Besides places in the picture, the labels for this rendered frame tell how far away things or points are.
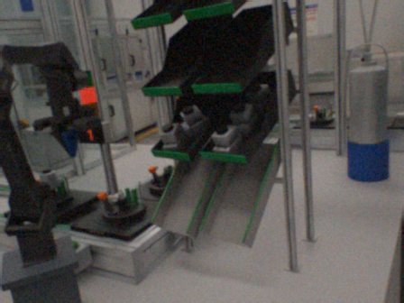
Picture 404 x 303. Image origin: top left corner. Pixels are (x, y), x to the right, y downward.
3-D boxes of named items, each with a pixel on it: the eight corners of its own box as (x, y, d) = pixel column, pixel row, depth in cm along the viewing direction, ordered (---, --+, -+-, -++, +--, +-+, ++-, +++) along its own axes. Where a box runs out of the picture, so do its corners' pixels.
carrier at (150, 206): (130, 243, 110) (123, 201, 107) (70, 231, 122) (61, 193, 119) (178, 208, 130) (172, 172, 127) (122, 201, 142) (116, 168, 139)
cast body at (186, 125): (189, 139, 104) (179, 117, 100) (184, 133, 107) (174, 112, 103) (216, 123, 104) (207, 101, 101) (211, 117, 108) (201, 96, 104)
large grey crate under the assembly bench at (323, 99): (341, 108, 603) (340, 94, 597) (299, 111, 626) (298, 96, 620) (342, 104, 639) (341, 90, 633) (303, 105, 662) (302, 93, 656)
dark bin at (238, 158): (247, 165, 88) (236, 139, 84) (202, 160, 97) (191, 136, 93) (298, 93, 103) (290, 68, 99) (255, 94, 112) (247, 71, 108)
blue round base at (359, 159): (386, 183, 153) (387, 146, 149) (344, 180, 161) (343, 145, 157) (390, 170, 166) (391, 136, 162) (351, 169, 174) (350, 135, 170)
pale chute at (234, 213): (252, 249, 92) (243, 243, 89) (207, 236, 101) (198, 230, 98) (288, 144, 101) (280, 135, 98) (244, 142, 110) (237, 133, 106)
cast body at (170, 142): (181, 154, 99) (169, 133, 96) (167, 156, 101) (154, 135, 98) (191, 133, 105) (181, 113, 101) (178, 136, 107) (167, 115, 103)
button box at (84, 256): (74, 276, 106) (69, 255, 105) (24, 262, 117) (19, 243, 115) (93, 262, 112) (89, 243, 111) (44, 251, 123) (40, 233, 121)
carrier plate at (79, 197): (50, 226, 128) (49, 220, 127) (4, 217, 140) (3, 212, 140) (102, 198, 148) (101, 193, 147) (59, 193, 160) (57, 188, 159)
